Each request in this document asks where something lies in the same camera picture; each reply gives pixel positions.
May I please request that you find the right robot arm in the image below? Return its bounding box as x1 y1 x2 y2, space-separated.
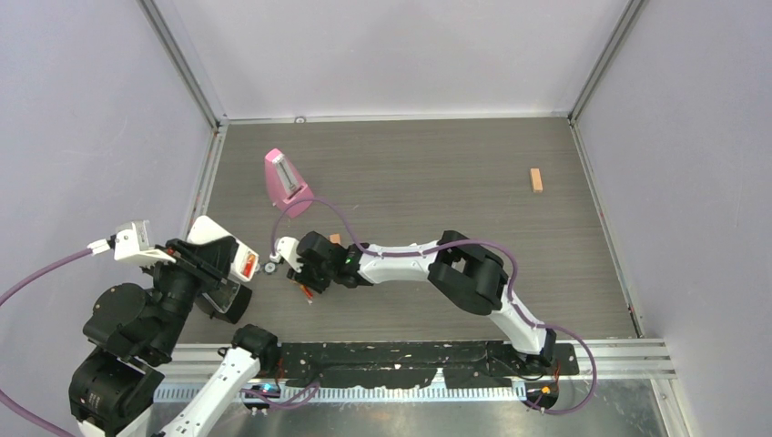
274 230 556 374

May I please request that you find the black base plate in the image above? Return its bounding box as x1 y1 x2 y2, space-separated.
266 340 580 389

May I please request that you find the wooden block far right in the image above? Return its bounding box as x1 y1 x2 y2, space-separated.
530 168 543 193

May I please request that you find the pink metronome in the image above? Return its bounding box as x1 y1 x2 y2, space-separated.
264 148 314 219

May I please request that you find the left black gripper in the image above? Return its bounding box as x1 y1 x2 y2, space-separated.
143 231 236 353

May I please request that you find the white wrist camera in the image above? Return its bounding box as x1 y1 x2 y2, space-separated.
86 220 176 268
269 237 303 273

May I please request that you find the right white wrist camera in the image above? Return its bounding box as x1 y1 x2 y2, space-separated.
269 237 303 273

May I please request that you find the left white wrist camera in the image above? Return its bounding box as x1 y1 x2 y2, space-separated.
86 220 176 268

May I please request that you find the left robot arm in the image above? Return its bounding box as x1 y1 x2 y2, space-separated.
68 229 280 436

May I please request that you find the white remote control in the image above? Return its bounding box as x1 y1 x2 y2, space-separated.
186 215 259 283

